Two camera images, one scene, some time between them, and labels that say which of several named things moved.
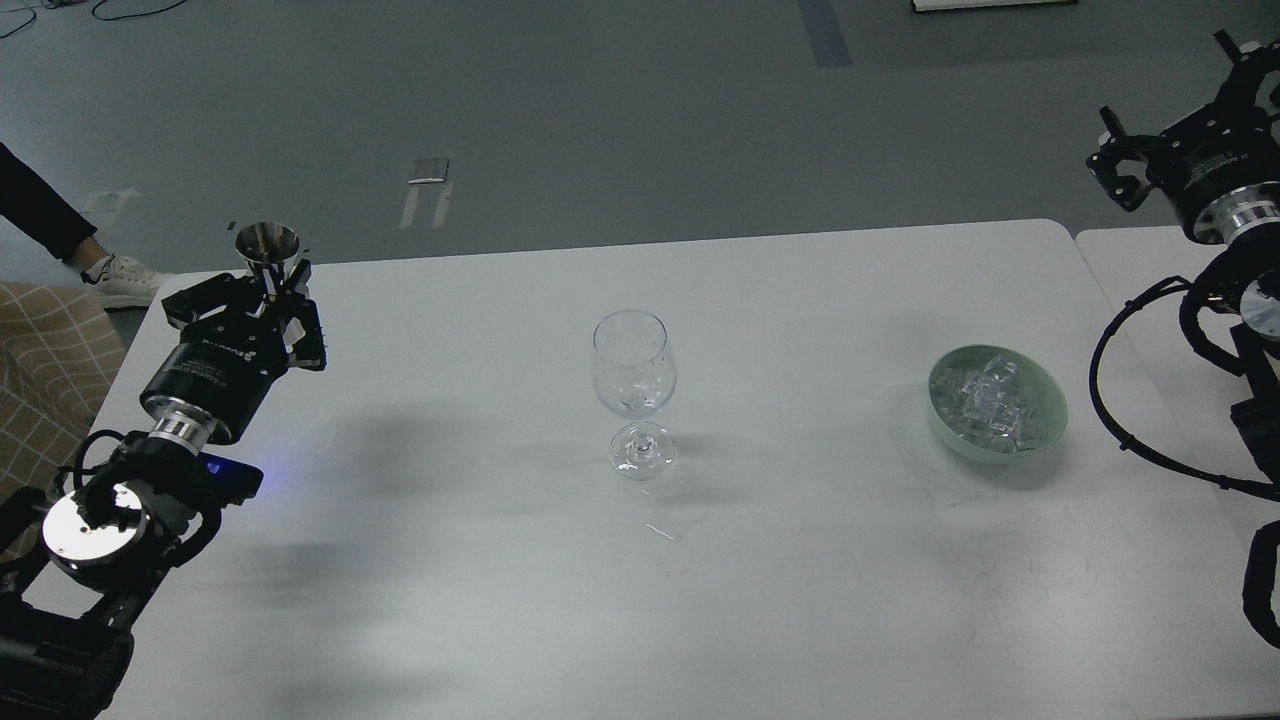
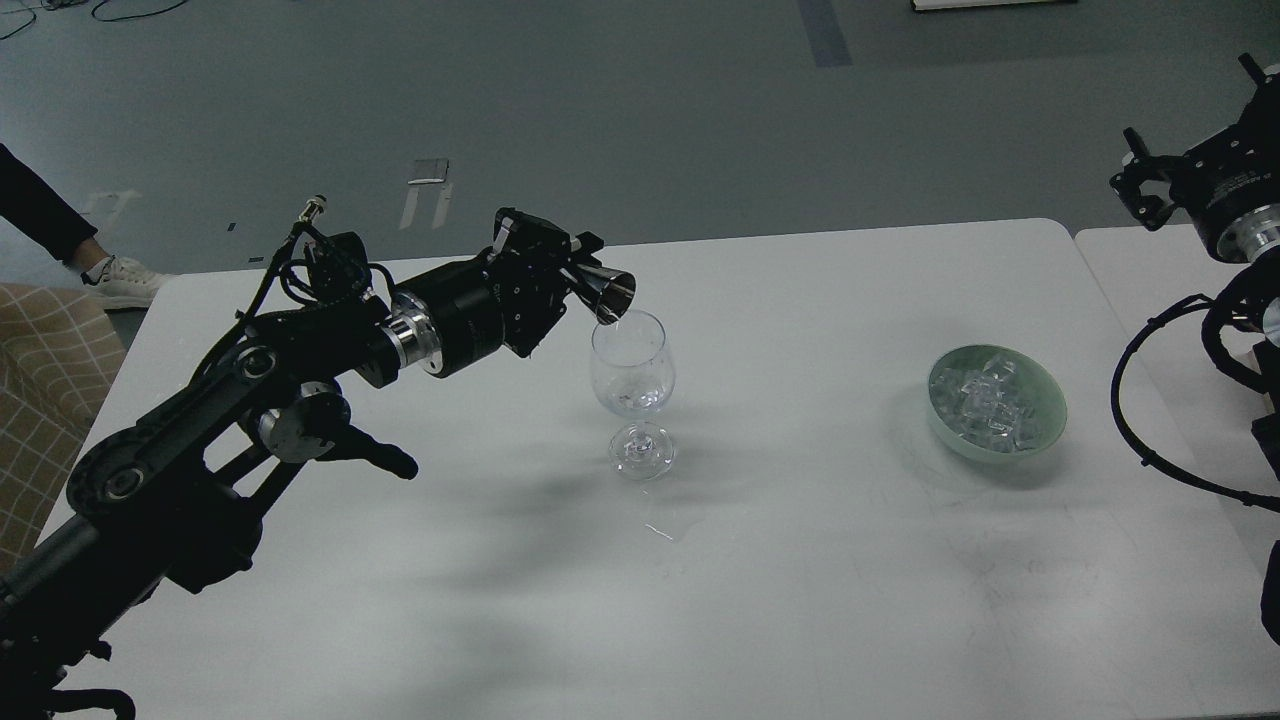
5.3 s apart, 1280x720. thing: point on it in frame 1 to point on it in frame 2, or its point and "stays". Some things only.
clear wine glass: (635, 371) stays
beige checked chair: (59, 355) stays
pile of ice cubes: (983, 405) stays
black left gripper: (203, 390) to (498, 298)
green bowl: (995, 405) stays
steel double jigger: (269, 245) to (608, 292)
